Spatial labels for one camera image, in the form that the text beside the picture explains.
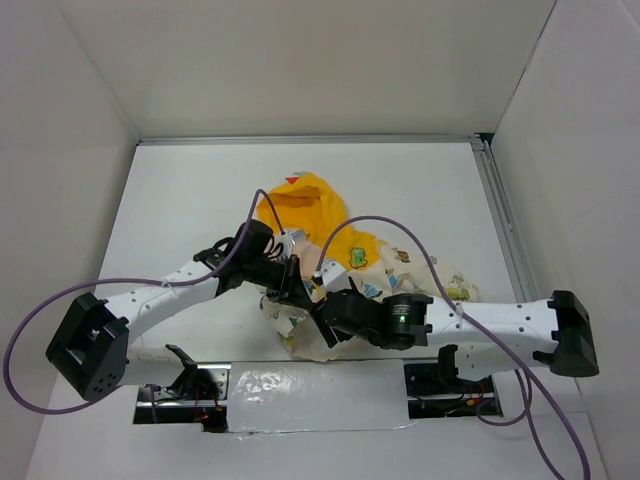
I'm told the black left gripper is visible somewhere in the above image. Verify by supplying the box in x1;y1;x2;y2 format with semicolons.
244;253;311;309

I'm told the dinosaur print hooded baby jacket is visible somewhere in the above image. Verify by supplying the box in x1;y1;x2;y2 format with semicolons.
257;170;480;362

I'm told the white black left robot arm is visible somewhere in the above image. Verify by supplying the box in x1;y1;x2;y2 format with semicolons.
46;220;311;402

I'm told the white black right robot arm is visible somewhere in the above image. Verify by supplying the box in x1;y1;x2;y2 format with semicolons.
311;289;599;392

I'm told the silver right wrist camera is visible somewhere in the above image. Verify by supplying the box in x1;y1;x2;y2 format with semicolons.
312;260;351;292

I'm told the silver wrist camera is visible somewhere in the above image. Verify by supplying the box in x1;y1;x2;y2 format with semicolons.
312;260;351;292
278;229;308;257

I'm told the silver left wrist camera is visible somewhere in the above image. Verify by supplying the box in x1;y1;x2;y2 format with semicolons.
278;229;308;257

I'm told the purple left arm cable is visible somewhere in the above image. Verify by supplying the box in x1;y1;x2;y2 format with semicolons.
3;188;289;416

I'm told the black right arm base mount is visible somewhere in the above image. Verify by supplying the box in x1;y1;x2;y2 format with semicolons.
403;346;502;420

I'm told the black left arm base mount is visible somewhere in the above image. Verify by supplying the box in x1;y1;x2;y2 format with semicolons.
133;344;231;433

